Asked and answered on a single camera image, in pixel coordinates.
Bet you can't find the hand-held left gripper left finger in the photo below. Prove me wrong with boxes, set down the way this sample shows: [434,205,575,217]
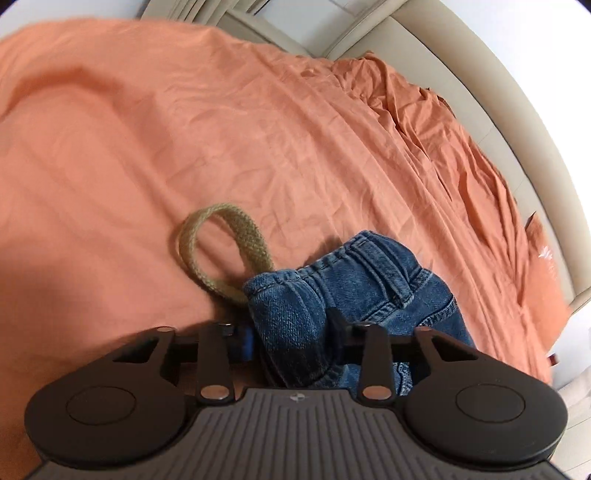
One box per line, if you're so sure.
[108,322,256,403]

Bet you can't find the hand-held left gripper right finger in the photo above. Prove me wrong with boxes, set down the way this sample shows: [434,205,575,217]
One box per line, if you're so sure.
[327,308,483,401]

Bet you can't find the blue denim pants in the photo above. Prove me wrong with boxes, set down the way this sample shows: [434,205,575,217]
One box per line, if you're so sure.
[178,203,477,398]

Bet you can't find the orange embroidered pillow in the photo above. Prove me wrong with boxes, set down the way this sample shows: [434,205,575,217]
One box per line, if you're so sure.
[525,211,572,311]

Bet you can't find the orange duvet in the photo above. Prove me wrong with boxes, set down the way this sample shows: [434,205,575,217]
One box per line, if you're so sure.
[0,16,572,480]

